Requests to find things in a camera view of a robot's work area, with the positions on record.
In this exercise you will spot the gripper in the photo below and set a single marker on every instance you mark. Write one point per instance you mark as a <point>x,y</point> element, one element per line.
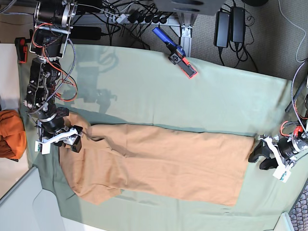
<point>53,130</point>
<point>286,147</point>

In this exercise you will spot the black power adapter right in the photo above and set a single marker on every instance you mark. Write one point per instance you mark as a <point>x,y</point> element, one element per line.
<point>237,24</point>

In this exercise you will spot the blue clamp at middle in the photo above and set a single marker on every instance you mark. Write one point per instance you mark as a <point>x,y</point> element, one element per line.
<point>177,54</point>

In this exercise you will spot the black power adapter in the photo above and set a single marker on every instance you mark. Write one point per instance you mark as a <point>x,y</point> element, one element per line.
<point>237,24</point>
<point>221,35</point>

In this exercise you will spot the green table cloth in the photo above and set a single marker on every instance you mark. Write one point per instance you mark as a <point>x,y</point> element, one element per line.
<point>124,85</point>

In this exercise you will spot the aluminium frame post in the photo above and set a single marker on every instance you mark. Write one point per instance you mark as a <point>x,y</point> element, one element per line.
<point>186,21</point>

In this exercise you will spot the blue clamp at left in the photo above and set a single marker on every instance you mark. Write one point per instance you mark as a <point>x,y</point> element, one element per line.
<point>21,45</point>

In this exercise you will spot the grey plastic bin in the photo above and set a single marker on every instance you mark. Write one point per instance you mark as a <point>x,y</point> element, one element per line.
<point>29,207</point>

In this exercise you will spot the light orange T-shirt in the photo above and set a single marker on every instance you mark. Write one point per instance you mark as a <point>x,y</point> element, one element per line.
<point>207,167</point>

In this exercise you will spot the black power adapter left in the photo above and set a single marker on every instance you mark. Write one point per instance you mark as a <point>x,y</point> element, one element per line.
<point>221,35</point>

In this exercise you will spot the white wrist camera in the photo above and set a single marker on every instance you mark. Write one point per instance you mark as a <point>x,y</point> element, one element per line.
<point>43,148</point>
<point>282,173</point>

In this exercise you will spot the black power brick on frame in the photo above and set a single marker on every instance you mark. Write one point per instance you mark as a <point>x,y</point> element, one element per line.
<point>86,33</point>

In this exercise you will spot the dark orange cloth pile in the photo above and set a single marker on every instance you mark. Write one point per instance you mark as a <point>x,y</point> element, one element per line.
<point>12,135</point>

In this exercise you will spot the blue clamp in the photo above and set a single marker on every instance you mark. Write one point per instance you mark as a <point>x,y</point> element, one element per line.
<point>177,54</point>
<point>21,45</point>

